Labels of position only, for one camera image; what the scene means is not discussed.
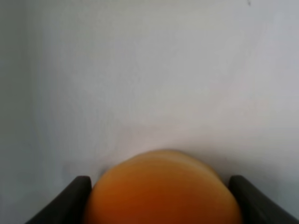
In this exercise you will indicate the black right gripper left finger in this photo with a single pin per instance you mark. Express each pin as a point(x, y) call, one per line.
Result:
point(68, 207)

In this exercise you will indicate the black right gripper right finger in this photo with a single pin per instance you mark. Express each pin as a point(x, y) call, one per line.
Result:
point(256, 207)

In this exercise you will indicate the orange red peach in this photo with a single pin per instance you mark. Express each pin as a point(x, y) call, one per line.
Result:
point(161, 187)

